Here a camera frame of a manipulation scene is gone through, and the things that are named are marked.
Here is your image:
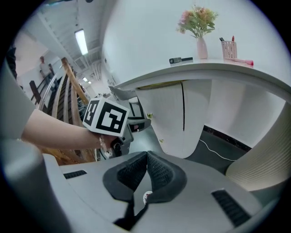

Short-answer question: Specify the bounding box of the pink vase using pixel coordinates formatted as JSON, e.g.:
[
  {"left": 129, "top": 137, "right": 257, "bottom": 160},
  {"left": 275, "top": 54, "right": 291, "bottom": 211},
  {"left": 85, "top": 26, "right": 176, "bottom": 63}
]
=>
[{"left": 196, "top": 37, "right": 209, "bottom": 60}]

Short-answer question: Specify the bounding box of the beaded bracelet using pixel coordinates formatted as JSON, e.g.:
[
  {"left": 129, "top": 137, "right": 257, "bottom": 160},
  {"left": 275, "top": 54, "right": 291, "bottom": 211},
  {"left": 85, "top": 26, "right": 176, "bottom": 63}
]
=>
[{"left": 99, "top": 135, "right": 107, "bottom": 152}]

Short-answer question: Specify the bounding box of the white power cable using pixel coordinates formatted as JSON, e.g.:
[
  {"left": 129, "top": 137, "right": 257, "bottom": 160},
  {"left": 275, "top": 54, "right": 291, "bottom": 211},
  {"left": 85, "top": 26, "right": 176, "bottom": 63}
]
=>
[{"left": 199, "top": 138, "right": 237, "bottom": 162}]

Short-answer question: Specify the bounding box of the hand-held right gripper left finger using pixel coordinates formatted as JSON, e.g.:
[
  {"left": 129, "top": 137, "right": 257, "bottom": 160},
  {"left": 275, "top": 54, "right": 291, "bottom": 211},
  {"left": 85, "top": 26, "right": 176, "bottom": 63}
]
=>
[{"left": 42, "top": 151, "right": 149, "bottom": 233}]

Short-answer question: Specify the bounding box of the pink makeup brush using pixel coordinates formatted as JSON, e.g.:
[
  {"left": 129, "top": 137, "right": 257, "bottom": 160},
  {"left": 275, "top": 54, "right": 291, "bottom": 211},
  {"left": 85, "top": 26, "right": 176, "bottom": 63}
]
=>
[{"left": 224, "top": 58, "right": 254, "bottom": 66}]

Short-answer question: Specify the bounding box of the pink perforated pen holder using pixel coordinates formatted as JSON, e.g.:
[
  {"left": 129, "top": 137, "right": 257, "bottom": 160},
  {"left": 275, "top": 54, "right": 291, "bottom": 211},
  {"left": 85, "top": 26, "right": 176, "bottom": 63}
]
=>
[{"left": 221, "top": 40, "right": 238, "bottom": 59}]

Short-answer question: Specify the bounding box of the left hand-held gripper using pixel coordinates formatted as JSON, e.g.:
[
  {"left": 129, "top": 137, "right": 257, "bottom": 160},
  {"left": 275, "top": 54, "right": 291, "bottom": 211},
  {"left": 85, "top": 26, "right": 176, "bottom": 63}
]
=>
[{"left": 82, "top": 97, "right": 152, "bottom": 158}]

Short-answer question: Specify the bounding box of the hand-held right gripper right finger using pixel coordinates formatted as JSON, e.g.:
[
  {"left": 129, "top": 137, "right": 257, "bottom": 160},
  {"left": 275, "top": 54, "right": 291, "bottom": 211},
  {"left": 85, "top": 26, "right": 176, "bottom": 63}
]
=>
[{"left": 136, "top": 151, "right": 263, "bottom": 233}]

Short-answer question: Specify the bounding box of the cream large drawer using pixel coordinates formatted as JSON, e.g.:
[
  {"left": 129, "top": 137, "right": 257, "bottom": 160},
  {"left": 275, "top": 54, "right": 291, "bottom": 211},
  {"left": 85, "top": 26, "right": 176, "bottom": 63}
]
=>
[{"left": 135, "top": 81, "right": 185, "bottom": 132}]

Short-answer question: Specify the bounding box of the ceiling light panel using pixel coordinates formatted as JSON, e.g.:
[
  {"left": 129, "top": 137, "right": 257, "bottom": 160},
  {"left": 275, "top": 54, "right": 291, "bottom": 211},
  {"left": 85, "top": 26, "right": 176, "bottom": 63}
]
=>
[{"left": 74, "top": 28, "right": 89, "bottom": 55}]

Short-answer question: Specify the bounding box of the pink flower bouquet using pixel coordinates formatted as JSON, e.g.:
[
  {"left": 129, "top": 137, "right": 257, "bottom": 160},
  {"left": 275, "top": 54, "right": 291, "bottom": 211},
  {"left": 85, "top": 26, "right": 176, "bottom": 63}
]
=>
[{"left": 176, "top": 5, "right": 219, "bottom": 39}]

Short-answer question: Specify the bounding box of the person's left forearm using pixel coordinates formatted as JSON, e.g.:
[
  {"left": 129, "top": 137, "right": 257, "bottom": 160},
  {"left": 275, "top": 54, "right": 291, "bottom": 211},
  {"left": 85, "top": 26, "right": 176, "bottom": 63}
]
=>
[{"left": 21, "top": 108, "right": 107, "bottom": 151}]

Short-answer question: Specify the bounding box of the black lipstick tube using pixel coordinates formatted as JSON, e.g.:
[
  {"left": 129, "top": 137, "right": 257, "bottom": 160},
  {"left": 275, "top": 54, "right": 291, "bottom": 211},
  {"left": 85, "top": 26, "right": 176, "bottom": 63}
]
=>
[{"left": 169, "top": 56, "right": 194, "bottom": 64}]

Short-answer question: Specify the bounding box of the white curved desk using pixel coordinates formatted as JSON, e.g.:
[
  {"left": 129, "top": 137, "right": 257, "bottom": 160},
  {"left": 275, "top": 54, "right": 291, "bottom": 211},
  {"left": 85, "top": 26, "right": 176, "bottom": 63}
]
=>
[{"left": 113, "top": 58, "right": 291, "bottom": 192}]

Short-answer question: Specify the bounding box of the grey chair with black legs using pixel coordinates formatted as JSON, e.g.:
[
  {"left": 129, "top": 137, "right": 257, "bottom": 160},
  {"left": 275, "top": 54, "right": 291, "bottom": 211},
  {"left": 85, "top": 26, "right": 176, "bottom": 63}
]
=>
[{"left": 108, "top": 85, "right": 146, "bottom": 119}]

